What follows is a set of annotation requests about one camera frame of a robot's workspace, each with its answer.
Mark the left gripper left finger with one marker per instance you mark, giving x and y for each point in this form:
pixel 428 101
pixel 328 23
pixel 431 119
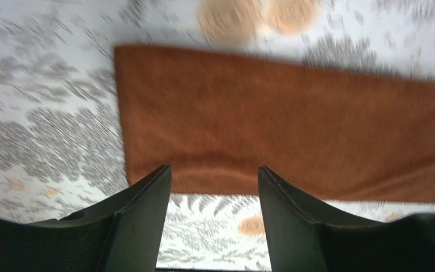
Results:
pixel 120 233

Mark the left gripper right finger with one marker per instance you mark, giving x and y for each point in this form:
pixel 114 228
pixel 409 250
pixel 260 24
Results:
pixel 304 233

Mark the brown towel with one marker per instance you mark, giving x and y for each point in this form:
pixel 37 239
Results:
pixel 216 118

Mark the floral table mat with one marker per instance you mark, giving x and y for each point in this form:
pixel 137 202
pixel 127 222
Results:
pixel 61 142

